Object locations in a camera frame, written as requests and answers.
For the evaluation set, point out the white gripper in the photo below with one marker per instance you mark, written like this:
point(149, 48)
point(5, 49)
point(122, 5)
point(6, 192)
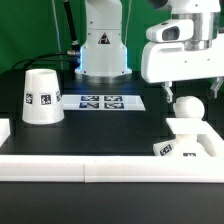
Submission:
point(168, 62)

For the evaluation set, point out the white lamp bulb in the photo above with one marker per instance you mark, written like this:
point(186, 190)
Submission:
point(188, 107)

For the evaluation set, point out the white lamp base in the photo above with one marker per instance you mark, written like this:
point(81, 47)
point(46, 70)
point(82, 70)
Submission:
point(185, 143)

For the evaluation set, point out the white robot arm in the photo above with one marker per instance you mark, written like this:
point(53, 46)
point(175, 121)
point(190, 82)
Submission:
point(188, 46)

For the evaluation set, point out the white lamp shade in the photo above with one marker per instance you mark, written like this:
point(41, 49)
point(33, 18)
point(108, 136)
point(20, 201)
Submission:
point(42, 102)

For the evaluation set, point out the white marker sheet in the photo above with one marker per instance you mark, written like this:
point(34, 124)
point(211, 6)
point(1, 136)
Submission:
point(103, 102)

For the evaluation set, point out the white right fence rail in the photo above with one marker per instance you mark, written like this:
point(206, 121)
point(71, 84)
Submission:
point(211, 141)

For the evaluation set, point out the white fence rail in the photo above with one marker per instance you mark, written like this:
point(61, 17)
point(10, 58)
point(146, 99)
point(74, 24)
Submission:
point(4, 130)
point(211, 141)
point(89, 169)

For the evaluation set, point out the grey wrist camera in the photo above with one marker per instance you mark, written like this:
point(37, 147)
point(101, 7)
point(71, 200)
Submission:
point(173, 30)

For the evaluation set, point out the white left fence rail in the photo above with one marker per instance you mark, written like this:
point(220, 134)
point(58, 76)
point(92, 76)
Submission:
point(4, 130)

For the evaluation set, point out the white front fence rail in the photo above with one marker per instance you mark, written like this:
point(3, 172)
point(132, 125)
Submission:
point(89, 169)

